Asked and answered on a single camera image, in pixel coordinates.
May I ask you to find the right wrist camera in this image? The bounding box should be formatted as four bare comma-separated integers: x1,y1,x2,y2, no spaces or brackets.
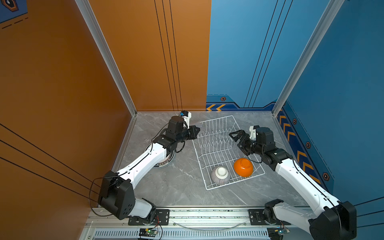
249,125,260,141

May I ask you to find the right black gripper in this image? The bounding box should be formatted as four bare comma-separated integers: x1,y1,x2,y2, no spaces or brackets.
228,129,265,157

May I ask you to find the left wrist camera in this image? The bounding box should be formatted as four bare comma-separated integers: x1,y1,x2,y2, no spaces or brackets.
179,111,192,129

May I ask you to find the white ribbed bowl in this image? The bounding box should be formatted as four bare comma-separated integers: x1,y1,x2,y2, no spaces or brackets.
211,166,231,186

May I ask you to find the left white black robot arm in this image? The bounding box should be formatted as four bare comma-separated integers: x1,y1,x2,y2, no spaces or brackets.
98,111,200,223

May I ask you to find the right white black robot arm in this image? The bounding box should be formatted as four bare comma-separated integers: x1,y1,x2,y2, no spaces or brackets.
229,126,357,240

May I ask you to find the left green circuit board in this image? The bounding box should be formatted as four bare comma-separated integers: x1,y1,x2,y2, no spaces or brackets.
139,229,159,239

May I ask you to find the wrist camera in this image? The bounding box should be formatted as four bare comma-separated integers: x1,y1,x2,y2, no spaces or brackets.
179,111,192,129
249,125,260,141

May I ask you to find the green circuit board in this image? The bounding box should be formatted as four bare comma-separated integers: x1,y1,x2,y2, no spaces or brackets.
139,229,159,239
267,228,291,240

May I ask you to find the aluminium front rail frame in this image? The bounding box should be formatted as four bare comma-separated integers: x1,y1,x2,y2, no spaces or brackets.
78,205,344,240

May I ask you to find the white wire dish rack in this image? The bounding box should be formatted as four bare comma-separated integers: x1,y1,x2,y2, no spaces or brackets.
193,116,266,190

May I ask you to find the green rimmed white plate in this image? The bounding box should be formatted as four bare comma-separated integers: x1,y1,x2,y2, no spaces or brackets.
144,144,176,168

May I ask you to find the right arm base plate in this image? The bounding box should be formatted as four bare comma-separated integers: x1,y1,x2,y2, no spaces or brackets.
248,209,281,226

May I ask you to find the orange bowl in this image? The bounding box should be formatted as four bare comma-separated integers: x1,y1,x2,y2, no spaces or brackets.
234,158,254,178

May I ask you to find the right green circuit board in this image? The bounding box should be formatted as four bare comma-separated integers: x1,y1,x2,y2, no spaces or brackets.
267,228,291,240

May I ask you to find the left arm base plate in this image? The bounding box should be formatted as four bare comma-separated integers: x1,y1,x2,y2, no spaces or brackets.
128,209,170,226

